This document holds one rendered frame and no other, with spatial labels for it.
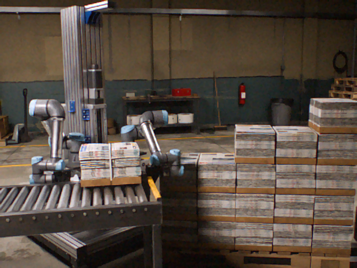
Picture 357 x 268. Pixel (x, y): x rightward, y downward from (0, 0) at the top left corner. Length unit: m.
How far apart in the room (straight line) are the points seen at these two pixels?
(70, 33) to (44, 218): 1.64
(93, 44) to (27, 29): 6.34
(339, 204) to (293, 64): 7.84
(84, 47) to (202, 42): 6.71
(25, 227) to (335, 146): 2.09
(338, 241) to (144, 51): 7.22
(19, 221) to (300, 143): 1.91
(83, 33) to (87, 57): 0.19
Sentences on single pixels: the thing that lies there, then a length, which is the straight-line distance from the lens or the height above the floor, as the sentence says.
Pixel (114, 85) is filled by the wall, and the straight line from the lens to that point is 9.30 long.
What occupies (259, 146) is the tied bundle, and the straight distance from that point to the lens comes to 2.80.
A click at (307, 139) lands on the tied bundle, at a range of 2.83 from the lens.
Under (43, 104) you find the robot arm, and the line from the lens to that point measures 2.66.
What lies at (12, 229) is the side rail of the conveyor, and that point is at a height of 0.72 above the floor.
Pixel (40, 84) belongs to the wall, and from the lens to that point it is 9.39.
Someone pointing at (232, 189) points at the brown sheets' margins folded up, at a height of 0.63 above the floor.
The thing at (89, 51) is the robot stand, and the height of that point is 1.68.
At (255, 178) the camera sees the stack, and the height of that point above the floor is 0.72.
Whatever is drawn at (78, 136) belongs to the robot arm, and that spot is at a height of 1.03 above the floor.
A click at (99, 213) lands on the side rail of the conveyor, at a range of 2.08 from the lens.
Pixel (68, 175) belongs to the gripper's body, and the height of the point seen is 0.83.
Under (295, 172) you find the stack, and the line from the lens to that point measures 2.88.
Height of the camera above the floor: 1.52
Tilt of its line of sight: 10 degrees down
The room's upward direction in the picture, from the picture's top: 1 degrees counter-clockwise
